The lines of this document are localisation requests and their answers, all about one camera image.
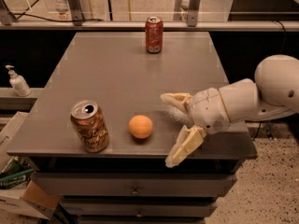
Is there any lower drawer knob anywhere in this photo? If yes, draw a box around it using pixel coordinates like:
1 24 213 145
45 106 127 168
135 210 144 218

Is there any black cable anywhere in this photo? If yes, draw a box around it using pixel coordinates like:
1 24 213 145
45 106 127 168
8 12 106 23

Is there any orange gold soda can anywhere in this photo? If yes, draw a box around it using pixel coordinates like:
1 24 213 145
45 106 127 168
70 100 109 153

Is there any orange fruit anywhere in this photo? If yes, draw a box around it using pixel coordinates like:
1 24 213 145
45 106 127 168
129 115 153 139

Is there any drawer knob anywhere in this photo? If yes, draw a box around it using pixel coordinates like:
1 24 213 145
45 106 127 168
131 186 140 196
135 210 144 218

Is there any white pump dispenser bottle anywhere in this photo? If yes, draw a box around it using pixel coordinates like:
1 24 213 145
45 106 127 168
6 64 31 97

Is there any white cardboard box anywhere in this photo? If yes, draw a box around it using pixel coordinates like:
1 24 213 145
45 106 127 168
0 112 59 219

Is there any top drawer knob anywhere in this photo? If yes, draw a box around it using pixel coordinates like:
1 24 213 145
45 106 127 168
131 186 140 196

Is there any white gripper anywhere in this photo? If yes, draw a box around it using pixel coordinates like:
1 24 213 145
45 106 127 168
160 88 230 168

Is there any grey drawer cabinet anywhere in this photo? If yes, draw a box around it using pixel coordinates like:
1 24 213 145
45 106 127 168
8 32 256 224

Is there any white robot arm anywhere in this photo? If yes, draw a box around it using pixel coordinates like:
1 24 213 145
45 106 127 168
161 54 299 168

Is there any red soda can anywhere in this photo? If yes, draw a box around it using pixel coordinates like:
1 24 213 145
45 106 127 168
145 16 164 53

